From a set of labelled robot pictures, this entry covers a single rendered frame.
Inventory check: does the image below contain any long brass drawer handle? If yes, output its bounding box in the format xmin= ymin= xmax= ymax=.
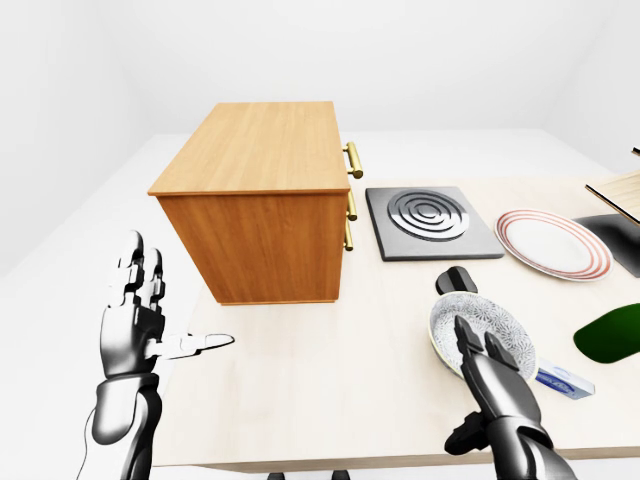
xmin=342 ymin=141 xmax=365 ymax=180

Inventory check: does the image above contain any flat dark stove plate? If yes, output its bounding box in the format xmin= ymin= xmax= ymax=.
xmin=364 ymin=186 xmax=506 ymax=263

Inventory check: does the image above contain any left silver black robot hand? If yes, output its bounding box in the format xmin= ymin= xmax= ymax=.
xmin=99 ymin=229 xmax=236 ymax=382

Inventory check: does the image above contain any dark green rounded object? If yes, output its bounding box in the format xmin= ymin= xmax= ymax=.
xmin=572 ymin=302 xmax=640 ymax=365

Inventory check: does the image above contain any round black knob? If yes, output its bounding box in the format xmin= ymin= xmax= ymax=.
xmin=434 ymin=266 xmax=479 ymax=296

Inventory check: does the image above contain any blue and white box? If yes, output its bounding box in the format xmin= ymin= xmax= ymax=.
xmin=534 ymin=356 xmax=597 ymax=402

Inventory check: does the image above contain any white plate with red rings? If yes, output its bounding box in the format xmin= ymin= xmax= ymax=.
xmin=494 ymin=209 xmax=614 ymax=283

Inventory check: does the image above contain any patterned grey white bowl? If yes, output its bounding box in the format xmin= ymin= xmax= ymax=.
xmin=428 ymin=292 xmax=539 ymax=384

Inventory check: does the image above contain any wooden cabinet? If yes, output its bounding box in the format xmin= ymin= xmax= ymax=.
xmin=147 ymin=101 xmax=352 ymax=306

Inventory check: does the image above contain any pale wooden board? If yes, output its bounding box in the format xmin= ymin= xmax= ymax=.
xmin=584 ymin=169 xmax=640 ymax=227

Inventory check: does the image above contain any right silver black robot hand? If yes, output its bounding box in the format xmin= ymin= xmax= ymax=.
xmin=443 ymin=314 xmax=544 ymax=457

